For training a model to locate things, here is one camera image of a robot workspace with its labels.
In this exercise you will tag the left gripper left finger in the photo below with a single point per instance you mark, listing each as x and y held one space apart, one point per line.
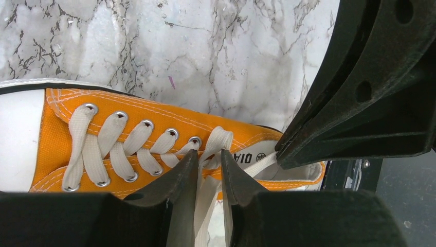
160 214

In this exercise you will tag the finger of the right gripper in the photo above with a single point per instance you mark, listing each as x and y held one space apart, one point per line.
374 94

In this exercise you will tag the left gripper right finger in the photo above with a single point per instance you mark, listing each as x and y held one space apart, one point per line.
255 216

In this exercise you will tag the white shoelace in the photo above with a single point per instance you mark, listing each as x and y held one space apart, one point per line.
123 150

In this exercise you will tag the orange canvas sneaker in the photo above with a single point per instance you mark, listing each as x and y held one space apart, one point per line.
34 139

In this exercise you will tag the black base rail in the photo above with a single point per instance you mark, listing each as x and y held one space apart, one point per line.
354 175

